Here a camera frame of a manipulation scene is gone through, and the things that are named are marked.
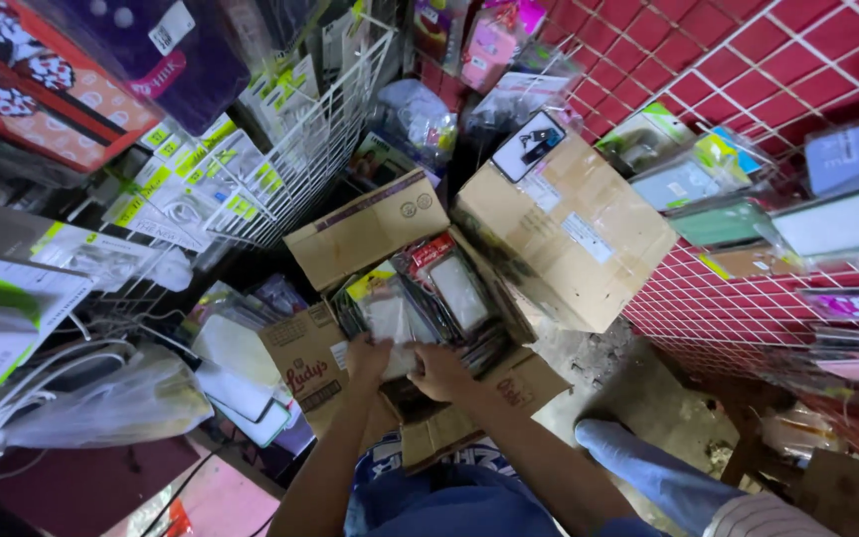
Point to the person's right hand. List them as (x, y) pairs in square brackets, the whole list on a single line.
[(444, 373)]

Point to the person's left hand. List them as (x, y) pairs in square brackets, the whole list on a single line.
[(367, 359)]

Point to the person's right fingers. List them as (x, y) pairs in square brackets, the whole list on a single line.
[(420, 363)]

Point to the person's left fingers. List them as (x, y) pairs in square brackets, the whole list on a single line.
[(374, 340)]

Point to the clear phone case packet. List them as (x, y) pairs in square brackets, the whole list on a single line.
[(397, 328)]

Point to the yellow label phone case packet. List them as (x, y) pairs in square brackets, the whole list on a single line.
[(373, 287)]

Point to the row of packets in carton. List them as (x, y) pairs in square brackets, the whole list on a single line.
[(485, 347)]

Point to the open cardboard box red print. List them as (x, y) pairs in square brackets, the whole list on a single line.
[(310, 373)]

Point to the red label phone case packet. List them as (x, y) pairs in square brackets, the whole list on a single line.
[(453, 287)]

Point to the stack of white phone cases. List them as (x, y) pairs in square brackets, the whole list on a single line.
[(239, 373)]

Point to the person's blue shirt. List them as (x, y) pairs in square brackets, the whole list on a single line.
[(459, 500)]

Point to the large closed cardboard box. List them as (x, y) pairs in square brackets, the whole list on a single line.
[(586, 246)]

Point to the clear bag of small items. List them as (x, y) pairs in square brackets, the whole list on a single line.
[(418, 123)]

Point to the black framed white card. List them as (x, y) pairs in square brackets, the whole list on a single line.
[(528, 145)]

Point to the clear plastic bag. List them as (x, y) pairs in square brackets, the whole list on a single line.
[(116, 406)]

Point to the pink phone case packet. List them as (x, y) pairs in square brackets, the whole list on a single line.
[(488, 52)]

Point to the grey phone case packet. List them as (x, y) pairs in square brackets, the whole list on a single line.
[(675, 186)]

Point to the green label accessory packet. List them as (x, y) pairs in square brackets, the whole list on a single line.
[(642, 138)]

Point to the wooden stool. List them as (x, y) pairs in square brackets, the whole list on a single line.
[(743, 403)]

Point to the purple phone case packet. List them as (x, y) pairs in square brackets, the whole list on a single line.
[(191, 67)]

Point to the green phone case packet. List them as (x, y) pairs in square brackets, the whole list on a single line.
[(720, 224)]

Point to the dark red counter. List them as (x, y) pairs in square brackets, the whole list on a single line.
[(79, 492)]

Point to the brown phone case packet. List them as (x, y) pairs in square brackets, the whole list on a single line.
[(750, 262)]

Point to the red patterned flat box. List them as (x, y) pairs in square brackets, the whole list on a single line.
[(42, 97)]

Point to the magenta phone case packet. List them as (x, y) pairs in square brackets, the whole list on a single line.
[(854, 306)]

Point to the white phone case packet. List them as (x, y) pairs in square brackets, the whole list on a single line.
[(843, 224)]

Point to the brown cardboard carton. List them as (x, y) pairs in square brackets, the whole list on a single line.
[(854, 496)]

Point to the blue phone case packet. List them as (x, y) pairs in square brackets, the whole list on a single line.
[(858, 153)]

